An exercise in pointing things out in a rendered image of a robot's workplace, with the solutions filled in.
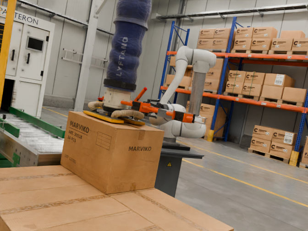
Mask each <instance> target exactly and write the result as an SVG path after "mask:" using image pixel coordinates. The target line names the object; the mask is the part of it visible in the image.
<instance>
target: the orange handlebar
mask: <svg viewBox="0 0 308 231"><path fill-rule="evenodd" d="M121 104H124V105H128V106H132V101H130V102H126V101H121ZM142 109H144V110H147V111H149V112H153V113H158V109H159V108H156V107H152V106H142ZM166 115H168V116H173V112H166ZM186 120H188V121H192V120H193V117H190V116H187V117H186Z"/></svg>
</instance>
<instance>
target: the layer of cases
mask: <svg viewBox="0 0 308 231"><path fill-rule="evenodd" d="M0 231H234V228H232V227H230V226H228V225H227V224H225V223H223V222H221V221H219V220H217V219H215V218H213V217H211V216H209V215H207V214H205V213H203V212H201V211H199V210H197V209H195V208H193V207H191V206H189V205H187V204H185V203H183V202H181V201H180V200H178V199H176V198H174V197H172V196H170V195H168V194H166V193H164V192H162V191H160V190H158V189H156V188H150V189H144V190H136V191H130V192H121V193H114V194H107V195H106V194H104V193H103V192H101V191H100V190H98V189H97V188H95V187H94V186H92V185H91V184H89V183H88V182H86V181H85V180H83V179H82V178H80V177H79V176H77V175H76V174H74V173H73V172H71V171H70V170H68V169H67V168H65V167H64V166H62V165H49V166H31V167H13V168H0Z"/></svg>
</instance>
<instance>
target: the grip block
mask: <svg viewBox="0 0 308 231"><path fill-rule="evenodd" d="M150 105H151V104H148V103H143V102H140V101H134V100H133V101H132V107H131V109H132V110H137V111H139V112H146V113H149V111H147V110H144V109H142V106H150Z"/></svg>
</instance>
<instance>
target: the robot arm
mask: <svg viewBox="0 0 308 231"><path fill-rule="evenodd" d="M215 64H216V55H215V54H213V53H211V52H209V51H207V50H202V49H190V48H189V47H187V46H182V47H180V48H179V50H178V52H177V54H176V75H175V77H174V79H173V81H172V82H171V84H170V86H169V87H168V89H167V90H166V92H165V94H164V95H163V97H162V99H161V100H160V99H148V100H147V102H146V101H143V103H148V104H151V106H153V107H156V108H160V109H161V108H162V109H166V110H171V111H174V110H175V111H181V112H186V109H185V107H183V106H182V105H179V104H167V102H168V100H169V99H170V97H171V96H172V94H173V93H174V92H175V90H176V89H177V87H178V86H179V84H180V83H181V81H182V79H183V77H184V74H185V71H186V68H187V66H188V65H192V66H193V71H194V75H193V82H192V90H191V96H190V103H189V109H188V113H191V114H196V116H200V115H199V114H200V108H201V103H202V96H203V91H204V84H205V79H206V73H207V72H208V71H209V69H210V68H213V67H214V66H215ZM150 101H152V102H157V104H152V103H150ZM141 113H145V116H148V117H149V121H150V123H151V124H152V125H155V126H159V125H160V128H159V129H160V130H162V131H164V132H165V133H164V138H163V143H162V144H166V145H176V146H180V144H178V143H177V142H176V137H183V138H201V137H203V136H204V135H205V132H206V125H204V124H199V123H185V122H181V121H176V120H172V119H169V118H163V117H159V116H157V113H153V112H149V113H151V115H148V114H149V113H146V112H141ZM200 117H201V116H200ZM194 121H198V122H202V118H198V117H195V120H194ZM202 123H203V122H202Z"/></svg>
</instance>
